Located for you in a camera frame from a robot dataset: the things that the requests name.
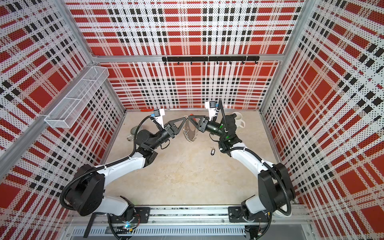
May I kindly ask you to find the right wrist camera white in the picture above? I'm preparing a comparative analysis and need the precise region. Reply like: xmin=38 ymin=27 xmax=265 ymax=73
xmin=205 ymin=101 xmax=219 ymax=121

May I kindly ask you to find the white wire mesh basket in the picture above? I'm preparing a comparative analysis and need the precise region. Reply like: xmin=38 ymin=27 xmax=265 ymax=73
xmin=45 ymin=66 xmax=109 ymax=129

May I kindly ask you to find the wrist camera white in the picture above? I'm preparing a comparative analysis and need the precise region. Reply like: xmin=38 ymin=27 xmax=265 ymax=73
xmin=150 ymin=109 xmax=165 ymax=130
xmin=205 ymin=101 xmax=219 ymax=121

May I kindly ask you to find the key organizer with red handle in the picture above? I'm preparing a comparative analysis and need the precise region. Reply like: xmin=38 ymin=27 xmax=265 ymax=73
xmin=183 ymin=116 xmax=198 ymax=143

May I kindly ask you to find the black wall hook rail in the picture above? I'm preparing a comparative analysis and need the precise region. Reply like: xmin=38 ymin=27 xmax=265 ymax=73
xmin=162 ymin=56 xmax=260 ymax=64

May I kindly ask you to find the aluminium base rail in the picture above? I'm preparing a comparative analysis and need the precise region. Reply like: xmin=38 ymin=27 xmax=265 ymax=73
xmin=60 ymin=205 xmax=316 ymax=240

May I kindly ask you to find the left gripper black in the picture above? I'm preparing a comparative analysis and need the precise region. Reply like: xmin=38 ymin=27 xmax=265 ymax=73
xmin=150 ymin=117 xmax=186 ymax=150

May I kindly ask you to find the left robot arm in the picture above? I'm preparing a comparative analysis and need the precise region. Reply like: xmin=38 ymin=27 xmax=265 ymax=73
xmin=59 ymin=116 xmax=187 ymax=231

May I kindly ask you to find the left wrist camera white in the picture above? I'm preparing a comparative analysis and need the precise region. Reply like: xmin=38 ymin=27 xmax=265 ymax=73
xmin=150 ymin=109 xmax=165 ymax=130

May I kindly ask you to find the white ceramic mug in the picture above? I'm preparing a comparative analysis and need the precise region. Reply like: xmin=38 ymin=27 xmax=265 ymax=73
xmin=233 ymin=112 xmax=246 ymax=129

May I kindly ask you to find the grey striped ceramic mug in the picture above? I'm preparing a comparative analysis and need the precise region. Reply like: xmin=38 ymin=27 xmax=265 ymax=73
xmin=127 ymin=126 xmax=142 ymax=142

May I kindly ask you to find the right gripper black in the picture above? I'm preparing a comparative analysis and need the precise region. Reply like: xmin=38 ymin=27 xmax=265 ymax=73
xmin=188 ymin=117 xmax=226 ymax=140

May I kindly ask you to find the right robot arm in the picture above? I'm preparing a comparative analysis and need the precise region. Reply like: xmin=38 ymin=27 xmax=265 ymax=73
xmin=188 ymin=101 xmax=296 ymax=240

